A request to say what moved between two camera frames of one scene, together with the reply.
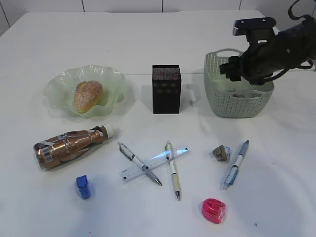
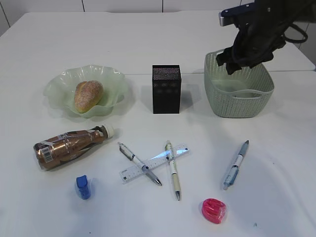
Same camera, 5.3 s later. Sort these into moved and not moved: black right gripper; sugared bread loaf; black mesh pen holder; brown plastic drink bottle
Moved: black right gripper
Not moved: black mesh pen holder; sugared bread loaf; brown plastic drink bottle
